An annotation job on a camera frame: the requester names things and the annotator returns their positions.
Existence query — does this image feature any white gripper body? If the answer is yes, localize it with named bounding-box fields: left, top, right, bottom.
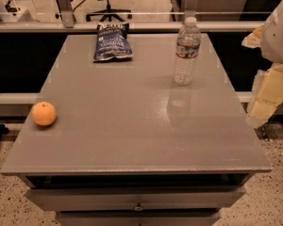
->
left=261, top=0, right=283, bottom=64

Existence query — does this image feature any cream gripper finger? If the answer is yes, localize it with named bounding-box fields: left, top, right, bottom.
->
left=247, top=63, right=283, bottom=121
left=241, top=25, right=263, bottom=49

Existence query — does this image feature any orange fruit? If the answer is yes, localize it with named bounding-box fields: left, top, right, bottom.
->
left=32, top=102, right=57, bottom=126

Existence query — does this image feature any clear plastic water bottle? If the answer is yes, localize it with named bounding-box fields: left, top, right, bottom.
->
left=173, top=17, right=201, bottom=86

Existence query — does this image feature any upper grey drawer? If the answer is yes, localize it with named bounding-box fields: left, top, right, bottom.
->
left=26, top=186, right=246, bottom=212

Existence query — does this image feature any grey drawer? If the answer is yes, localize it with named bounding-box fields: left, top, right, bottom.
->
left=57, top=211, right=220, bottom=226
left=26, top=186, right=246, bottom=212

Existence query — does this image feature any blue chip bag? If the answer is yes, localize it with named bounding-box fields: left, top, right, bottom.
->
left=93, top=23, right=133, bottom=61

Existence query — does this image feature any grey drawer cabinet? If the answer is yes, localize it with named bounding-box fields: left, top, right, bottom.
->
left=0, top=32, right=274, bottom=226

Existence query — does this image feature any round metal drawer knob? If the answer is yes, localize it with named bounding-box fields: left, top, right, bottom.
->
left=133, top=204, right=144, bottom=212

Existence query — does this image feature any grey metal desk leg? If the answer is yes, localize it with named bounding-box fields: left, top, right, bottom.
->
left=58, top=0, right=75, bottom=28

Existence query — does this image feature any lower grey drawer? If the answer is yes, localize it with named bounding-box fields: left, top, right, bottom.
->
left=57, top=211, right=220, bottom=226

